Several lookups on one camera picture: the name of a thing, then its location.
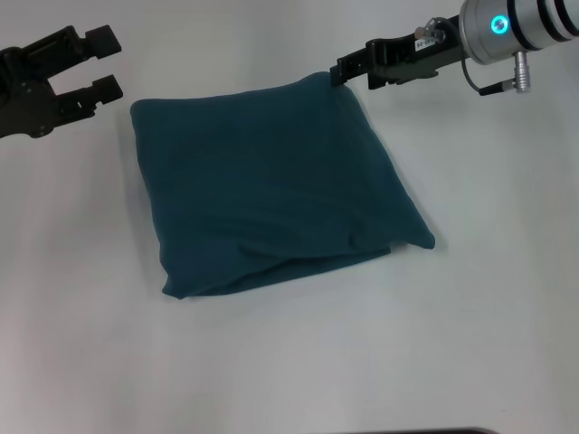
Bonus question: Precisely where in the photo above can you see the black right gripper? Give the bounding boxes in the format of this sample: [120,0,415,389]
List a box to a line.
[328,14,467,90]

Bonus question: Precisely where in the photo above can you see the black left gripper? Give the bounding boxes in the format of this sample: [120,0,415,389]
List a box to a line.
[0,24,125,140]

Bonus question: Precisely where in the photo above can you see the teal t-shirt with cream print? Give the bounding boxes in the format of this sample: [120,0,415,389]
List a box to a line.
[129,71,438,301]

